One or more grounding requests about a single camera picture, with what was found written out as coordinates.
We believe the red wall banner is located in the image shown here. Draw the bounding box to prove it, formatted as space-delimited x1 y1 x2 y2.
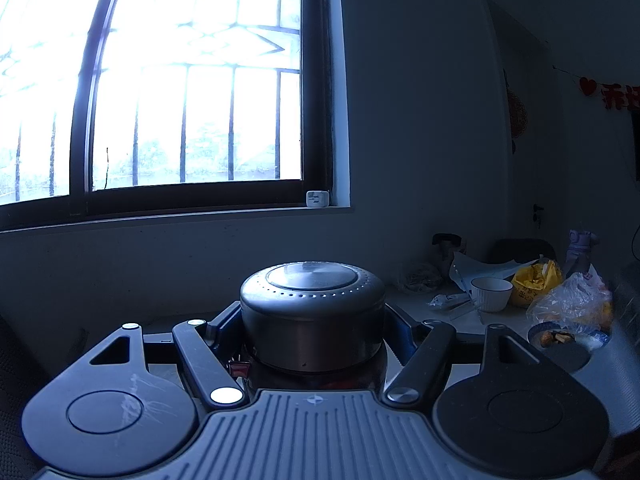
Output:
580 76 640 111

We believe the crumpled clear wrapper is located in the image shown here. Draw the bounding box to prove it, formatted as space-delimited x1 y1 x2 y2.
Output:
400 262 443 293

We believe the purple water bottle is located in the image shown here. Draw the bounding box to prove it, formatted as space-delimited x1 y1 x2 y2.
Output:
565 230 601 276

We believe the stainless steel vacuum flask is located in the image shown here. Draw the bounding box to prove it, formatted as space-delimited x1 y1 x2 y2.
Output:
227 261 388 392

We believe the small white cup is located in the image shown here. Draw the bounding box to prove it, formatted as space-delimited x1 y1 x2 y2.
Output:
470 276 514 313

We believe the small white packet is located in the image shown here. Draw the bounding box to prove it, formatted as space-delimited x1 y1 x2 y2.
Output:
427 294 471 311

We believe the dark chair back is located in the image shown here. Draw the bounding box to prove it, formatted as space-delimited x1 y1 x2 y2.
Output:
487 237 556 266

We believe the yellow plastic bag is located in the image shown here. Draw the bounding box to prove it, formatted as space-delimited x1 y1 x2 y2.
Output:
510 259 563 308

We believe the red hanging knot ornament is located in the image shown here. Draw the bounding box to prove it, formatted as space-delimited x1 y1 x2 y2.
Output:
502 67 531 153

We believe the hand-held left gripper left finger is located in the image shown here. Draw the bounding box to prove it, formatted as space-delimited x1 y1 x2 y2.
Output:
75 301 250 410

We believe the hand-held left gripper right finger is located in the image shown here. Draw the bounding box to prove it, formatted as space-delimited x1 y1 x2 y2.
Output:
381 305 571 408

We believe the dark framed window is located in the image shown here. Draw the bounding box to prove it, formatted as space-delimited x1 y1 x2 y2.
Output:
0 0 351 233

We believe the clear plastic bag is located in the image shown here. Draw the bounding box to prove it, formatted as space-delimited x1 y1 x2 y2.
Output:
527 265 613 333

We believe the plate with food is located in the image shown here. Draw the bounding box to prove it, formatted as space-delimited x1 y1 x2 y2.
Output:
527 321 611 358

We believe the white paper sheet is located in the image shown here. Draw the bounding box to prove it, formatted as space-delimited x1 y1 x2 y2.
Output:
449 251 538 293

